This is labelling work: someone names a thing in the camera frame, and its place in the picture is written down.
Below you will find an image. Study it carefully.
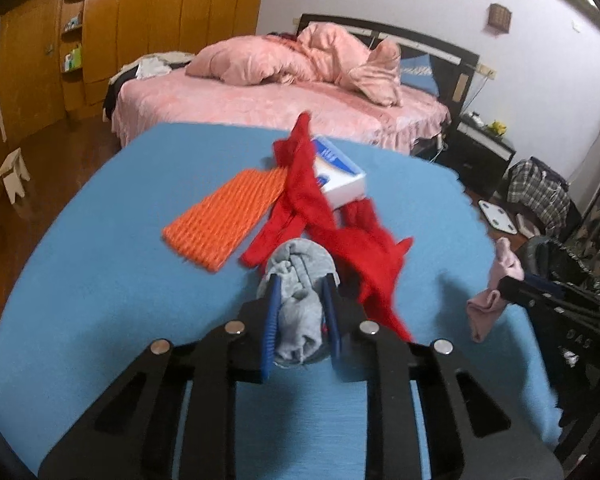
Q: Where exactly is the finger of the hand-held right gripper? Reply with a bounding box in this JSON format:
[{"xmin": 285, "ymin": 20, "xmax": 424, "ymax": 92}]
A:
[
  {"xmin": 496, "ymin": 277, "xmax": 600, "ymax": 320},
  {"xmin": 522, "ymin": 274, "xmax": 600, "ymax": 302}
]

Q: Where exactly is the brown wall lamp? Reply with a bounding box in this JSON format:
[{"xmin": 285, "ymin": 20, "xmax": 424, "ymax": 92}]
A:
[{"xmin": 487, "ymin": 3, "xmax": 512, "ymax": 34}]

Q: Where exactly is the dark clothes pile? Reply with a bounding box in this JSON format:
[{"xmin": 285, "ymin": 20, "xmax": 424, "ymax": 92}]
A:
[{"xmin": 104, "ymin": 52, "xmax": 196, "ymax": 113}]

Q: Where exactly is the dark nightstand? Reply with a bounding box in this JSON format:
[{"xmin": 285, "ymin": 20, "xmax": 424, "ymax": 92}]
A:
[{"xmin": 442, "ymin": 114, "xmax": 517, "ymax": 197}]

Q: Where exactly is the grey sock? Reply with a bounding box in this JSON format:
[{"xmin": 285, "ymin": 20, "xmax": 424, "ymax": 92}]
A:
[{"xmin": 257, "ymin": 239, "xmax": 340, "ymax": 366}]

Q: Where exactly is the red cloth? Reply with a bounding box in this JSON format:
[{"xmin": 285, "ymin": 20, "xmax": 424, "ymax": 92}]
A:
[{"xmin": 238, "ymin": 111, "xmax": 415, "ymax": 343}]

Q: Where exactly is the small wooden stool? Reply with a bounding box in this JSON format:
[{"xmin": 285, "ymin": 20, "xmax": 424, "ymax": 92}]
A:
[{"xmin": 0, "ymin": 149, "xmax": 31, "ymax": 207}]

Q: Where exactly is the dark wooden headboard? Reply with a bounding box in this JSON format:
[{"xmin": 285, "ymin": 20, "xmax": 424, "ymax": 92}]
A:
[{"xmin": 297, "ymin": 14, "xmax": 481, "ymax": 115}]

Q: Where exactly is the pink sock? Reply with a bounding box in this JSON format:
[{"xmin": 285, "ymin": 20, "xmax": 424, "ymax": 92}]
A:
[{"xmin": 466, "ymin": 236, "xmax": 526, "ymax": 343}]

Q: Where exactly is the pink quilt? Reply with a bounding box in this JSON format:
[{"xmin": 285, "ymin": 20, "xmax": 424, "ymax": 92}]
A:
[{"xmin": 186, "ymin": 22, "xmax": 403, "ymax": 107}]

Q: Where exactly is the bed with pink sheet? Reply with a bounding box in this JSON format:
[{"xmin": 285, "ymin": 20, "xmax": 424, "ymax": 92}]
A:
[{"xmin": 104, "ymin": 14, "xmax": 481, "ymax": 157}]

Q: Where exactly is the flat grey scale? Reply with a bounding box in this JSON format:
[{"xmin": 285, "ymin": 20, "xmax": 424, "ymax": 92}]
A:
[{"xmin": 517, "ymin": 215, "xmax": 542, "ymax": 239}]

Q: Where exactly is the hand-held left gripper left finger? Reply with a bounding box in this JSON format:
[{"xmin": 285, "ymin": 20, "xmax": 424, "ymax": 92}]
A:
[{"xmin": 37, "ymin": 272, "xmax": 283, "ymax": 480}]

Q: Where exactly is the white bathroom scale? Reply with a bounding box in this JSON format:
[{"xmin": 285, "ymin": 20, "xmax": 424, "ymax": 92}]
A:
[{"xmin": 477, "ymin": 199, "xmax": 519, "ymax": 235}]

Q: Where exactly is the white cable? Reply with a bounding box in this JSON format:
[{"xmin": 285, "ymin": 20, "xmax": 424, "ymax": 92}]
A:
[{"xmin": 467, "ymin": 77, "xmax": 489, "ymax": 114}]

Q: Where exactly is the large blue pillow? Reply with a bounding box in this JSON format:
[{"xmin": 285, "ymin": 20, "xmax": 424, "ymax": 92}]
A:
[{"xmin": 399, "ymin": 54, "xmax": 440, "ymax": 96}]

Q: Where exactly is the orange foam net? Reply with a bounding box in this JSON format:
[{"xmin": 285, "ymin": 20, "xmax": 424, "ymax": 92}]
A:
[{"xmin": 161, "ymin": 166, "xmax": 288, "ymax": 274}]

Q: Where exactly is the white and blue box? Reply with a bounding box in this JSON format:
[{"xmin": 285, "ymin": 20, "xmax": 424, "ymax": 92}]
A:
[{"xmin": 310, "ymin": 135, "xmax": 368, "ymax": 209}]

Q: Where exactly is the trash bin with black bag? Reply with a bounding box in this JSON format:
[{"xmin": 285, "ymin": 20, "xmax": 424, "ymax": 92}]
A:
[{"xmin": 519, "ymin": 234, "xmax": 600, "ymax": 306}]

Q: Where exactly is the white cloth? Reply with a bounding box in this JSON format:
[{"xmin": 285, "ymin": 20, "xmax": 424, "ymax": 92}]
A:
[{"xmin": 136, "ymin": 57, "xmax": 169, "ymax": 80}]

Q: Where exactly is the dark purple garment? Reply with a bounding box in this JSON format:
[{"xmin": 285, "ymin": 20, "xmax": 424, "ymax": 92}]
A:
[{"xmin": 530, "ymin": 157, "xmax": 571, "ymax": 186}]

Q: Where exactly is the plaid cloth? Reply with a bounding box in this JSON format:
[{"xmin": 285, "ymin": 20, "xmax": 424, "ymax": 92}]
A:
[{"xmin": 505, "ymin": 159, "xmax": 574, "ymax": 232}]

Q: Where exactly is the wooden wardrobe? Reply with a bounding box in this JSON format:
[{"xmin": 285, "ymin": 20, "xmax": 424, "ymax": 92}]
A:
[{"xmin": 0, "ymin": 0, "xmax": 270, "ymax": 133}]

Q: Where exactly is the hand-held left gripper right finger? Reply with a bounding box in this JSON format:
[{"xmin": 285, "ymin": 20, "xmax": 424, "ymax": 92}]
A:
[{"xmin": 321, "ymin": 272, "xmax": 566, "ymax": 480}]

